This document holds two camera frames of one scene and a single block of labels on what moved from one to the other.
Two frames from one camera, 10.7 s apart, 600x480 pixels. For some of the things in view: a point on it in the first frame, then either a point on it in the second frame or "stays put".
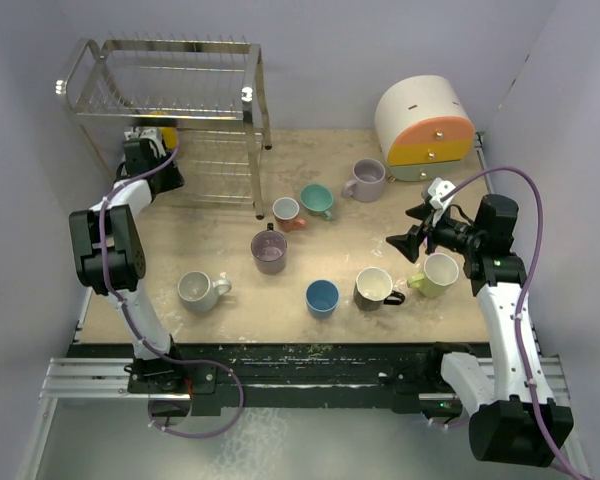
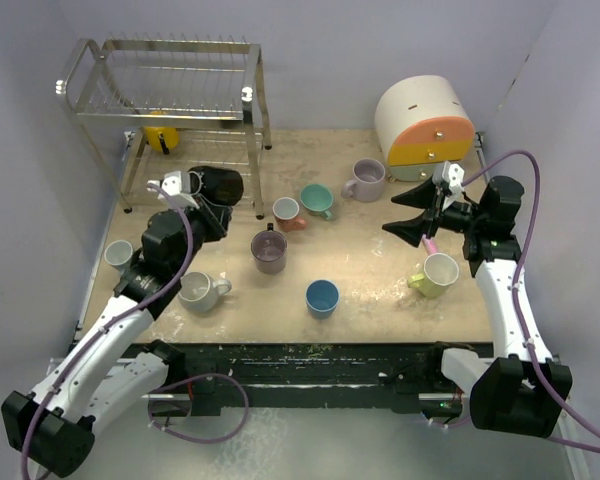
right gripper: (409, 243) -> (412, 229)
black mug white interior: (373, 288) -> (217, 185)
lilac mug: (368, 181) stays put
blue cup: (322, 297) stays put
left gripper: (174, 180) -> (214, 217)
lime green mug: (439, 272) stays put
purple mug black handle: (269, 248) stays put
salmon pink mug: (285, 211) stays put
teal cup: (317, 200) stays put
